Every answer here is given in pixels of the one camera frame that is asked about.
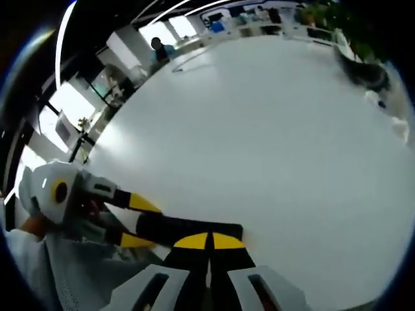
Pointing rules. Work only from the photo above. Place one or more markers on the small white crumpled paper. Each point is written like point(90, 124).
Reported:
point(400, 128)

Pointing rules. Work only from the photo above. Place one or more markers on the black tripod stand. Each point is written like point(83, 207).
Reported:
point(75, 149)

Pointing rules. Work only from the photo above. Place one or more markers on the black remote control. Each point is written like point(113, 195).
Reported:
point(181, 225)

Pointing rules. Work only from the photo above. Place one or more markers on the white framed sign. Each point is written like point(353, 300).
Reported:
point(63, 129)

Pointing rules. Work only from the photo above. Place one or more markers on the curved ceiling light strip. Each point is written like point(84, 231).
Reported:
point(57, 58)

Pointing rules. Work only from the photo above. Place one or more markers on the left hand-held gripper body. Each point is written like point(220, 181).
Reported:
point(45, 181)

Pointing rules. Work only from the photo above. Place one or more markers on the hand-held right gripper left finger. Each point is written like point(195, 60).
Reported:
point(155, 288)

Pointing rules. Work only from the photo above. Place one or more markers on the grey mesh chair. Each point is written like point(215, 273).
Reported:
point(90, 275)

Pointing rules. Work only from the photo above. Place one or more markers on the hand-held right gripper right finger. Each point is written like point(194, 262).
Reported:
point(259, 288)

